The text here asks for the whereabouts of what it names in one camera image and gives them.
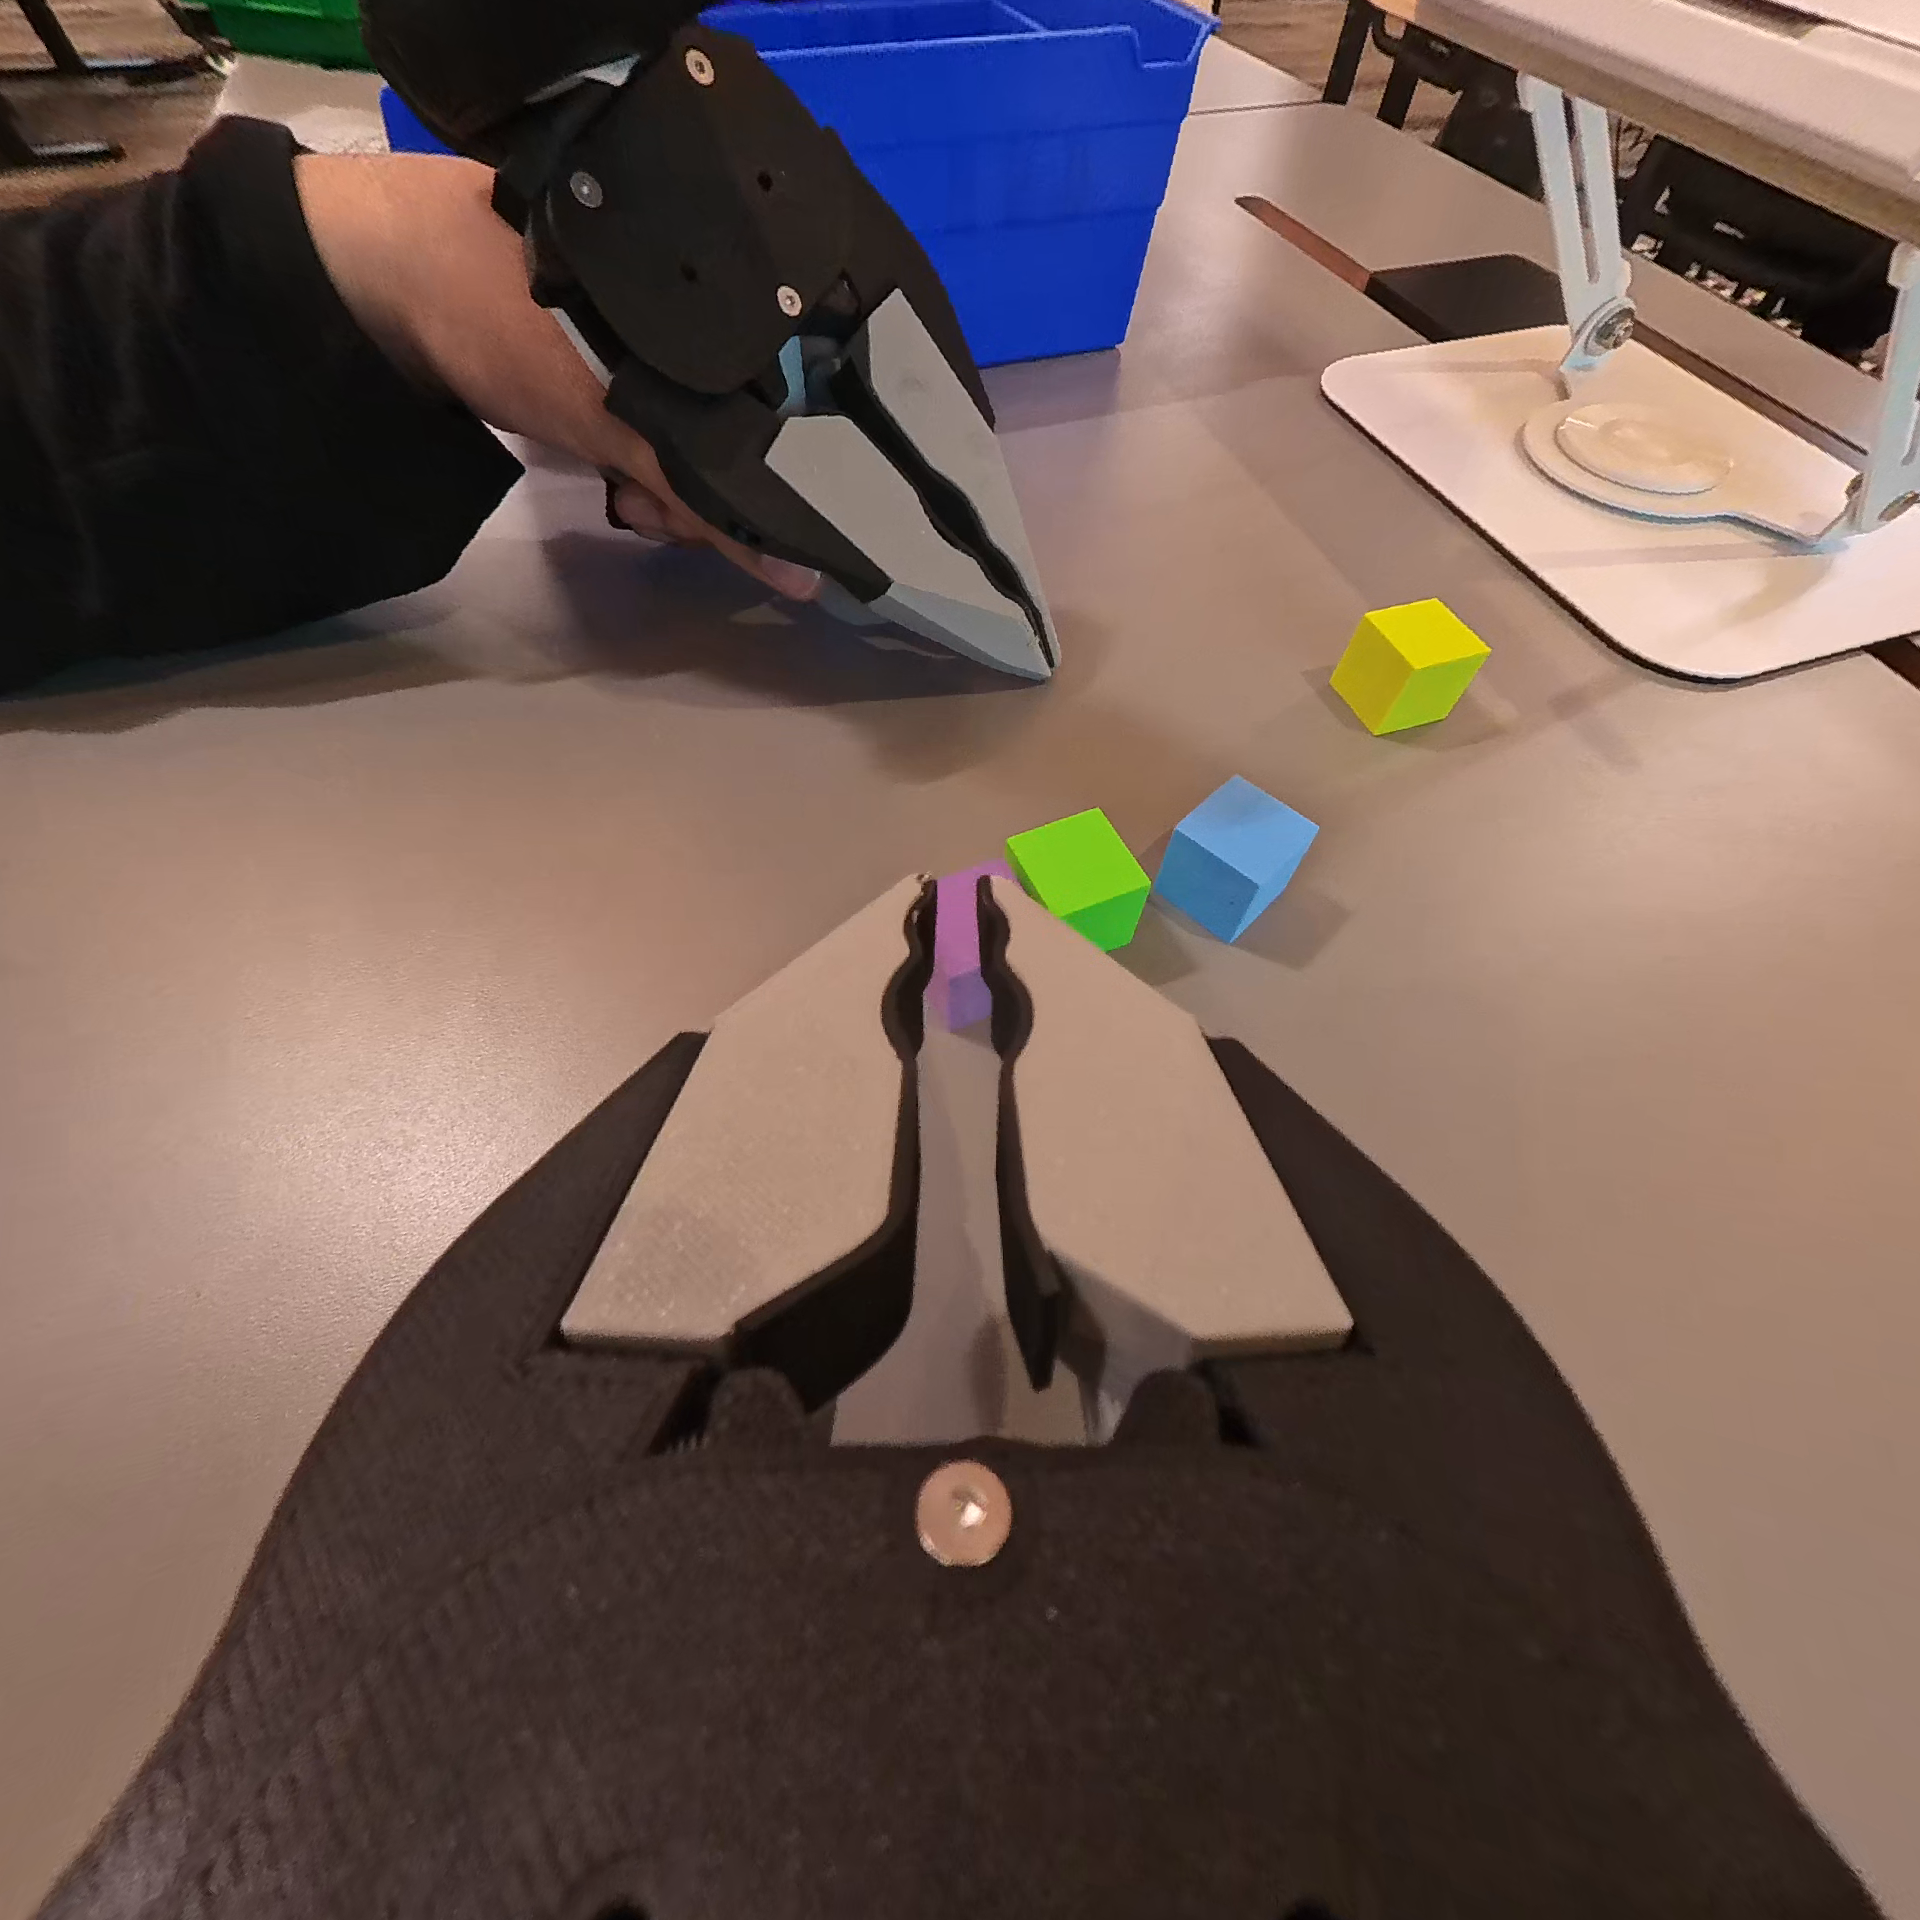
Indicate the green plastic bin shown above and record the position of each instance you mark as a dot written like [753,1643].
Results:
[284,29]

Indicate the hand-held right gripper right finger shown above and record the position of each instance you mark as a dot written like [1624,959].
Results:
[1154,1171]

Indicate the white book stand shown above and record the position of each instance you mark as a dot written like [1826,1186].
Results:
[1516,434]

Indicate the blue plastic bin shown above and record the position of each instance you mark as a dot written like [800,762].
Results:
[1035,181]

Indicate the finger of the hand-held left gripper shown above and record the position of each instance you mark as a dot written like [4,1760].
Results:
[966,450]
[869,511]

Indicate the green foam cube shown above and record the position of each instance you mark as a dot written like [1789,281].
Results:
[1080,879]

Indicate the blue foam cube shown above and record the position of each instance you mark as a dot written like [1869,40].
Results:
[1229,870]

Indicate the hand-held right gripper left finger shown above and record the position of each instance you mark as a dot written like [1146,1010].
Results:
[750,1171]

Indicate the yellow foam cube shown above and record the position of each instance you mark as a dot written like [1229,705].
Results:
[1410,674]

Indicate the person's left forearm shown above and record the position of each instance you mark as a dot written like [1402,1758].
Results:
[164,406]

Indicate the person's left hand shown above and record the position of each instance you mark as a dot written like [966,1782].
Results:
[435,283]

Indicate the purple foam cube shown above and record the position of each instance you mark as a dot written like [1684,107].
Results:
[955,944]

